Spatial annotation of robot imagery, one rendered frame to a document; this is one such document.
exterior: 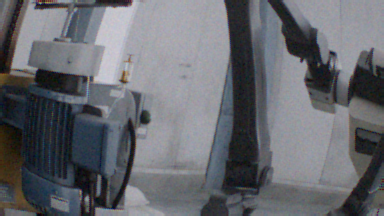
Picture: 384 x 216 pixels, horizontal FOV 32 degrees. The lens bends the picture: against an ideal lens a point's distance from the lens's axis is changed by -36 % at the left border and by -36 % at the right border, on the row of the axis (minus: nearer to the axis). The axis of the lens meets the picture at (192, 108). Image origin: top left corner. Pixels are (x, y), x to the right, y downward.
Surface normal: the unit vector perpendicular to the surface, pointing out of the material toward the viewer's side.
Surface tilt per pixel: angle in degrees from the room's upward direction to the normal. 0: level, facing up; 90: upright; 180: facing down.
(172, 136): 90
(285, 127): 90
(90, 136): 90
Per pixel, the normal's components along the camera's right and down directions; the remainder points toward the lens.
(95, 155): -0.13, 0.03
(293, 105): -0.51, -0.06
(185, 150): 0.84, 0.19
